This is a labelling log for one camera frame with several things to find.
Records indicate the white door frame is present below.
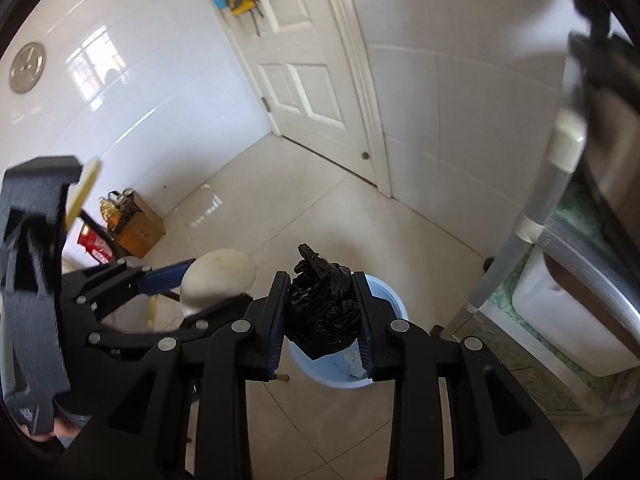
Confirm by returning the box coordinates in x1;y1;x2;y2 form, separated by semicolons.
320;0;393;198

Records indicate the white metal pole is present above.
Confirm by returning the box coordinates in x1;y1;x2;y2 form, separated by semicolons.
442;110;588;341

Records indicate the white appliance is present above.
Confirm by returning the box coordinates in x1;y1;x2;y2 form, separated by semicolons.
512;245;640;377

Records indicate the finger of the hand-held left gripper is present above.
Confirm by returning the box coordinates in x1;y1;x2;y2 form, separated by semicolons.
90;296;256;361
62;259;197;321

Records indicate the white round stool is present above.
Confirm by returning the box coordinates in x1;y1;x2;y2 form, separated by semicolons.
147;249;257;332

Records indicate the black plastic bag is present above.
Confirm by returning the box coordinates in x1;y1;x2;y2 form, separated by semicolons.
287;243;362;361

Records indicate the round silver wall plaque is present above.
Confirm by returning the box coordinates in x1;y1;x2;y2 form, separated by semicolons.
9;41;47;95

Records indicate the dark blurred object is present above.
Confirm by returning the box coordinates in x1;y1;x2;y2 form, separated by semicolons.
545;0;640;211

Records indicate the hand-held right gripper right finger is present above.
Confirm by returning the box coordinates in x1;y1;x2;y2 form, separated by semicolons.
351;271;583;480

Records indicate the red packet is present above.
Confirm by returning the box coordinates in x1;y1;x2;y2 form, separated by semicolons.
77;224;113;263

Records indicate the blue plastic bin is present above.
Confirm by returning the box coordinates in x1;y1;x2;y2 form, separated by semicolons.
282;272;410;389

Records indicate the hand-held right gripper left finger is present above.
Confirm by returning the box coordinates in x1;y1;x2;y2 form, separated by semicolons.
55;271;293;480

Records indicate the white panel door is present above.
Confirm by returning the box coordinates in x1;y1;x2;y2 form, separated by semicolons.
240;0;373;181

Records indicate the brown cardboard box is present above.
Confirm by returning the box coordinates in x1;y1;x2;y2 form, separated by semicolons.
114;191;167;258

